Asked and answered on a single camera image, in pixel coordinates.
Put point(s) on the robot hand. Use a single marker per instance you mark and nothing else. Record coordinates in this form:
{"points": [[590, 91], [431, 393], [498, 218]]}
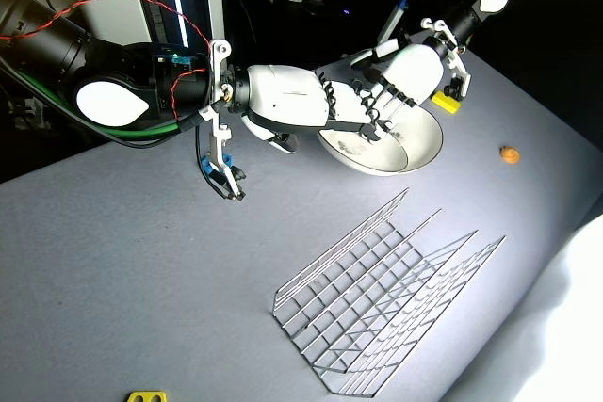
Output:
{"points": [[287, 96], [414, 70]]}

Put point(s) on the yellow perforated block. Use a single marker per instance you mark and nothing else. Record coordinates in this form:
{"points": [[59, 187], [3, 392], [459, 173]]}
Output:
{"points": [[146, 396]]}

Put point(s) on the blue perforated block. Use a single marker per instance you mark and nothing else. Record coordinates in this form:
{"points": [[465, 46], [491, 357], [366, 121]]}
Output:
{"points": [[207, 167]]}

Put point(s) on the grey table cloth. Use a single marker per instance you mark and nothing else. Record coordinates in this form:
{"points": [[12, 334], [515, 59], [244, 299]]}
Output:
{"points": [[118, 279]]}

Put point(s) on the white plate with dark rim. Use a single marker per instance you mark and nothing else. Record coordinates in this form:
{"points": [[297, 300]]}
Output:
{"points": [[424, 133]]}

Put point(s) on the white round plate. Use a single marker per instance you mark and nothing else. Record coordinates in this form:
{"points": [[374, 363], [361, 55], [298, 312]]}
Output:
{"points": [[372, 157]]}

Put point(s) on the small orange toy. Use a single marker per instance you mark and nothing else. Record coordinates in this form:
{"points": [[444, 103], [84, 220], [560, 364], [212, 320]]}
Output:
{"points": [[510, 155]]}

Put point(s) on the small yellow brick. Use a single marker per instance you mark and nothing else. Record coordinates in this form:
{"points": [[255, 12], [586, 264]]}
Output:
{"points": [[445, 103]]}

